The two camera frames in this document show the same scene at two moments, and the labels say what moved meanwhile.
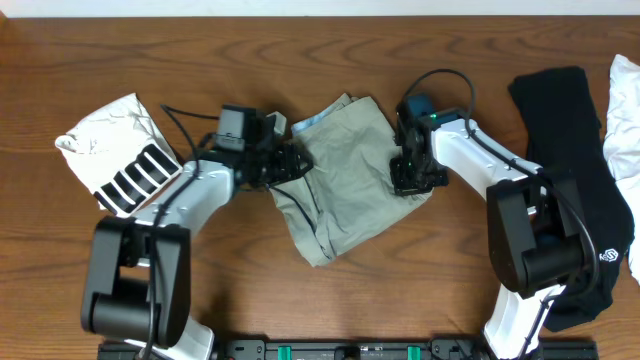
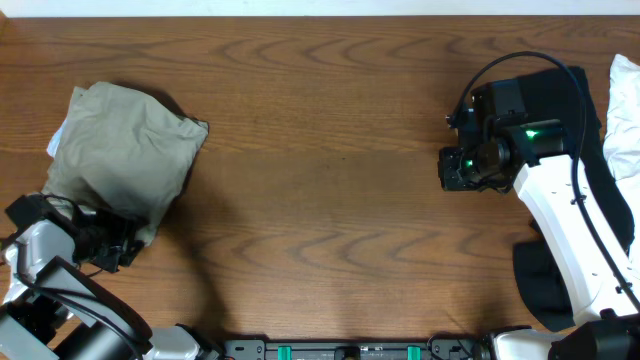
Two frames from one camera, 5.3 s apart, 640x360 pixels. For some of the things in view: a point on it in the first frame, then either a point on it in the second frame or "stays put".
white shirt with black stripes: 121,156 -> 56,139
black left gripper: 282,163 -> 118,245
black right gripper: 402,186 -> 450,177
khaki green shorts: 348,192 -> 125,152
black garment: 564,139 stays put
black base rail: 380,348 stays put
